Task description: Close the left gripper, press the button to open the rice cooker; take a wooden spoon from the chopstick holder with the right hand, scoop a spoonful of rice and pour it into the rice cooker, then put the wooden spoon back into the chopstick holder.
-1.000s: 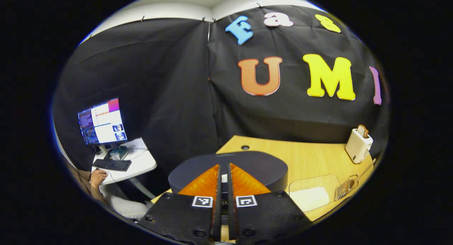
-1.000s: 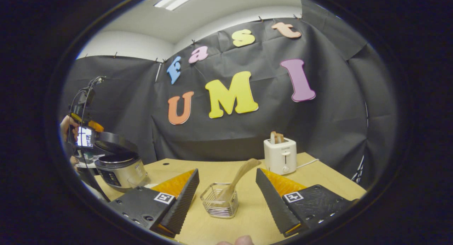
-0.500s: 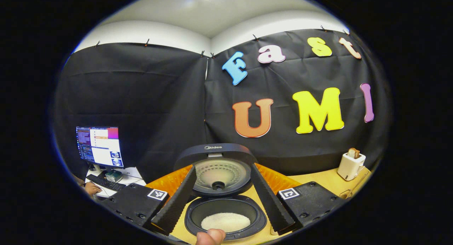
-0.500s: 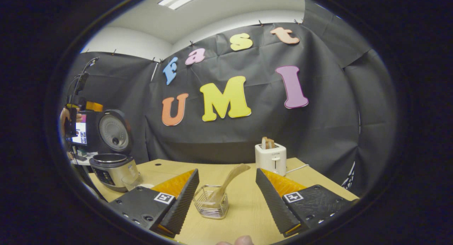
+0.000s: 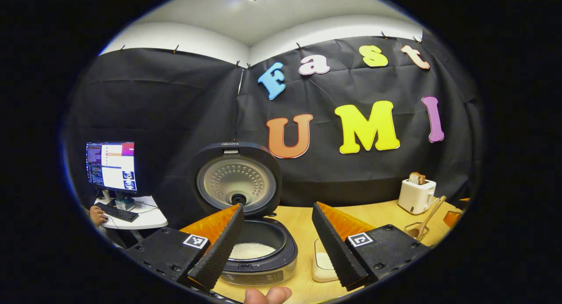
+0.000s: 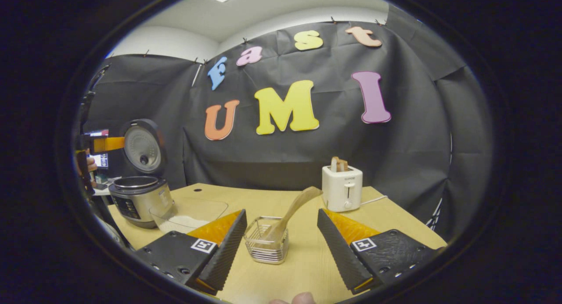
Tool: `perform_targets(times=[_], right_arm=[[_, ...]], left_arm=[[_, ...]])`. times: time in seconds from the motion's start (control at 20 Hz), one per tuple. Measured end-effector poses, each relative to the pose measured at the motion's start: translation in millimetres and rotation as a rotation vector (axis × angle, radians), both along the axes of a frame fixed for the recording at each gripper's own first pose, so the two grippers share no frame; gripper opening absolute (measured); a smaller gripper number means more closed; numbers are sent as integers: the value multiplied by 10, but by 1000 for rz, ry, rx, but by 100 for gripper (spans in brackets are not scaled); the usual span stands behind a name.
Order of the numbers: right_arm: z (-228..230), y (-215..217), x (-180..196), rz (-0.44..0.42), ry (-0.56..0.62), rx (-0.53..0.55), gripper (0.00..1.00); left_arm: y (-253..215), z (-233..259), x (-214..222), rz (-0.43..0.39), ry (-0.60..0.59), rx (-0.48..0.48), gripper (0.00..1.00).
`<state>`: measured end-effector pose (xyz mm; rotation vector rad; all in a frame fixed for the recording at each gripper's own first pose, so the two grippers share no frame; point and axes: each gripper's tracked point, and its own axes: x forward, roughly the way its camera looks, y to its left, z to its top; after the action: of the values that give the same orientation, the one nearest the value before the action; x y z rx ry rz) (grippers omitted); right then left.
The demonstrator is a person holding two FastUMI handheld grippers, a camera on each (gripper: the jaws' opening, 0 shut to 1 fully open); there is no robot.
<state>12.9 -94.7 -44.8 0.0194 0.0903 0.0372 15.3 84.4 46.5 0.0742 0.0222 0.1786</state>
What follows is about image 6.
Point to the computer monitor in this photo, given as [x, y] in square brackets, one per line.
[102, 160]

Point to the toast slice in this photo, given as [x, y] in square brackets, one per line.
[339, 164]

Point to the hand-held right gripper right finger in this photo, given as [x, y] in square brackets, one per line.
[338, 251]

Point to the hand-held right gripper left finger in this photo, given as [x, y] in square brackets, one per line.
[228, 247]

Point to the white toaster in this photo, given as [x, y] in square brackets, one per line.
[342, 190]

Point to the white desk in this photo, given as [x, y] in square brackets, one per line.
[102, 191]

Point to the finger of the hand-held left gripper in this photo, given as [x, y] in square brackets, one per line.
[109, 144]

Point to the clear plastic container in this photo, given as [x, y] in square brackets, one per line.
[197, 209]

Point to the white rice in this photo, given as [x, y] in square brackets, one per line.
[182, 223]

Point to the wooden spoon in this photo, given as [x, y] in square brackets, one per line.
[294, 209]

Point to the silver rice cooker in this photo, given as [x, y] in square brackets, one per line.
[140, 198]

